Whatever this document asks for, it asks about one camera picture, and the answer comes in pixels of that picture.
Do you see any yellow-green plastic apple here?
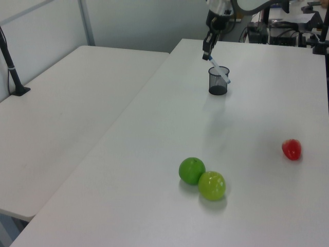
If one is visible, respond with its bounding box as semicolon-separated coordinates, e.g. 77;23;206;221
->
197;171;227;202

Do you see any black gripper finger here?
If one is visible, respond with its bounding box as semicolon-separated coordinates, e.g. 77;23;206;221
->
202;32;212;61
209;31;220;56

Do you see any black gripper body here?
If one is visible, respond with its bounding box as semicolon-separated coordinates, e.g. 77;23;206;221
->
206;10;231;36

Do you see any black camera stand with clamp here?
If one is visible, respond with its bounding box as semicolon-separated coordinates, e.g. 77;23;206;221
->
312;15;329;55

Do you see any black electronics box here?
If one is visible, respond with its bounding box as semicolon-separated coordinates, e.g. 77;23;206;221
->
247;22;269;44

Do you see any red plastic strawberry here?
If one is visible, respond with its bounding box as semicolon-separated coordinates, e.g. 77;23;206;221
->
281;138;302;161

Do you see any black mesh pen holder cup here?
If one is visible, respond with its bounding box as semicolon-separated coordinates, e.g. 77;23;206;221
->
208;66;231;96

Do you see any dark green plastic apple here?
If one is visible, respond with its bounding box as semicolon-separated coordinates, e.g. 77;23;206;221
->
178;157;206;186

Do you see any white marker pen blue cap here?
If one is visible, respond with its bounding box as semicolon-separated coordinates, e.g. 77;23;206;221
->
208;55;232;84

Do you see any black camera pole with foot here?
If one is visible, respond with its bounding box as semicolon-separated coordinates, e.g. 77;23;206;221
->
0;25;31;97

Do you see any black control unit with cables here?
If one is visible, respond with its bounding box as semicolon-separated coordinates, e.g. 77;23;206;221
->
268;20;313;47

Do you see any grey partition frame post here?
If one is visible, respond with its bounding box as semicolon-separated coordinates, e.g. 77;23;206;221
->
78;0;96;47

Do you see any white side table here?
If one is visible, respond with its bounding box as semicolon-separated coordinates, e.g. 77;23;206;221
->
0;45;171;222

